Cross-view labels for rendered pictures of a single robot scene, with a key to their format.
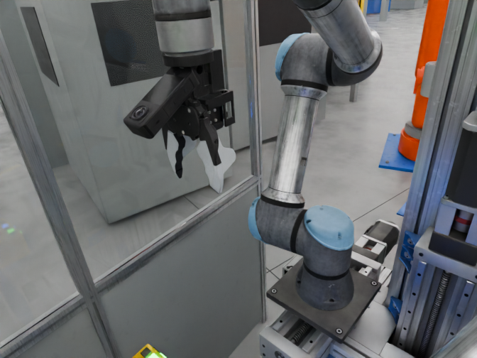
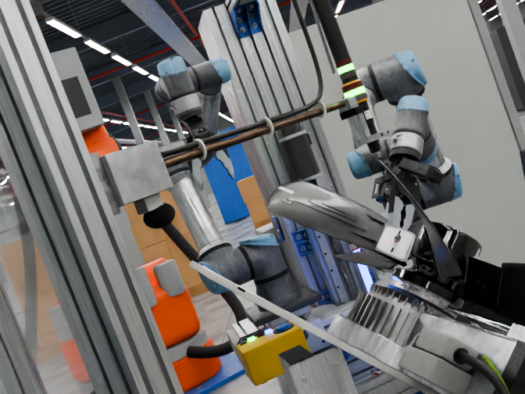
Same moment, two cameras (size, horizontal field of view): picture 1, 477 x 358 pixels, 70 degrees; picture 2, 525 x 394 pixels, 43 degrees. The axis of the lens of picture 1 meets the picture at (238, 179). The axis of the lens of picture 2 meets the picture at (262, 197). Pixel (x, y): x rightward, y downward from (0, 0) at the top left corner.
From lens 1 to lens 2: 1.65 m
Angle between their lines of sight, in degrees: 57
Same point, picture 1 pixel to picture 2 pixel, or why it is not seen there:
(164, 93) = (201, 123)
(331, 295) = (291, 288)
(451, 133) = (275, 157)
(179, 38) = (194, 100)
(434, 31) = not seen: hidden behind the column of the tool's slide
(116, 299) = not seen: outside the picture
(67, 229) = not seen: hidden behind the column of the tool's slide
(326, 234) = (265, 237)
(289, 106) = (182, 187)
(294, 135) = (198, 202)
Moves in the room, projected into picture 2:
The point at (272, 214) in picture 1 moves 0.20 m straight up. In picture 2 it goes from (222, 255) to (198, 195)
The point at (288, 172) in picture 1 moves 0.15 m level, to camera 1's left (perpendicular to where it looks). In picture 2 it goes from (211, 226) to (181, 241)
